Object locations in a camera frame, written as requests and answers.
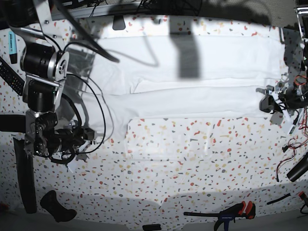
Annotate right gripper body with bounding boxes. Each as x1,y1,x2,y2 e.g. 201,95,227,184
48,120,96,161

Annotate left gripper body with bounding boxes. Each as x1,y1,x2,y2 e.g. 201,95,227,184
263,84,305,120

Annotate white T-shirt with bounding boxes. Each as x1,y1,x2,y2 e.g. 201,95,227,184
65,35,287,141

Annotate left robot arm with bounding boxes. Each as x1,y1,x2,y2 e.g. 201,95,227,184
256,0,308,134

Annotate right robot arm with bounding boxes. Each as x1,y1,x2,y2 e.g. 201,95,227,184
0,0,94,170

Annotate long black tube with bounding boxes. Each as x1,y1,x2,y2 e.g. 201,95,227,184
13,138,37,214

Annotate black cylinder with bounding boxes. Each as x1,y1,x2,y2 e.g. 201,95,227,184
287,153,308,182

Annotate black tape strip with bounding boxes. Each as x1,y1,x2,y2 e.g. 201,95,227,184
0,115,26,133

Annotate short black rod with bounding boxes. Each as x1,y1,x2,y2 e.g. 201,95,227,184
267,193,291,205

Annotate terrazzo patterned tablecloth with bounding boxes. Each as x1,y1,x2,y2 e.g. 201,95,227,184
0,14,308,231

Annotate black TV remote control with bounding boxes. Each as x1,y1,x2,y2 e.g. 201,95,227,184
0,58,25,96

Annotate black orange bar clamp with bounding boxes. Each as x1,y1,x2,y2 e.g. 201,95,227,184
183,201,256,231

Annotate small black rectangular device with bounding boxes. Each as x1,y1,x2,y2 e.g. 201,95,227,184
142,224,162,231

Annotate blue highlighter marker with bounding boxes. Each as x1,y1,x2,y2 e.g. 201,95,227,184
8,31,18,64

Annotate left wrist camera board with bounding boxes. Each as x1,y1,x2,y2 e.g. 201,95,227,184
286,124,296,134

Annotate red black wire bundle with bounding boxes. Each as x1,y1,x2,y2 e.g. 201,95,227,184
275,77,308,188

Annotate black cables on right arm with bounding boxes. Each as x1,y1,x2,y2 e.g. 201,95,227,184
51,0,121,164

